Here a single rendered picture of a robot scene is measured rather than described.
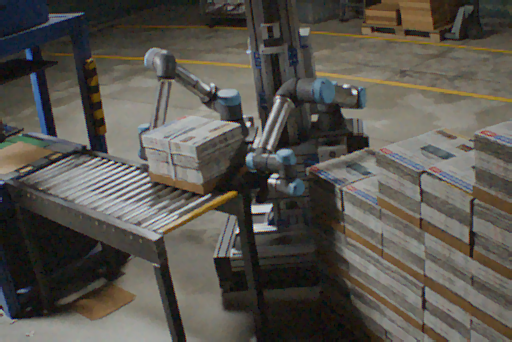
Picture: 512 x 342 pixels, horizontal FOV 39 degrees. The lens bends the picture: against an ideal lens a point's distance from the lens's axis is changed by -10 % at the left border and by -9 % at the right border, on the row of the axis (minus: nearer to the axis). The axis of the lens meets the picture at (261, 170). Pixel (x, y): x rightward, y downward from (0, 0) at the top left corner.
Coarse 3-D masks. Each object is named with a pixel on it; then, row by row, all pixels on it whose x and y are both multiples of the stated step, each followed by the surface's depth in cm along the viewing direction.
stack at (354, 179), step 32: (352, 160) 345; (320, 192) 338; (352, 192) 313; (320, 224) 347; (352, 224) 320; (384, 224) 296; (352, 256) 326; (416, 256) 280; (448, 256) 260; (352, 288) 334; (384, 288) 309; (416, 288) 284; (448, 288) 264; (384, 320) 315; (416, 320) 290; (448, 320) 269
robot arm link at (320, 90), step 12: (300, 84) 343; (312, 84) 340; (324, 84) 339; (300, 96) 343; (312, 96) 340; (324, 96) 339; (336, 96) 355; (348, 96) 367; (360, 96) 373; (348, 108) 382; (360, 108) 378
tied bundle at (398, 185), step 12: (384, 156) 283; (384, 168) 285; (396, 168) 277; (384, 180) 288; (396, 180) 280; (408, 180) 272; (420, 180) 266; (384, 192) 290; (396, 192) 281; (408, 192) 274; (420, 192) 267; (396, 204) 284; (408, 204) 275; (420, 204) 268; (420, 216) 270
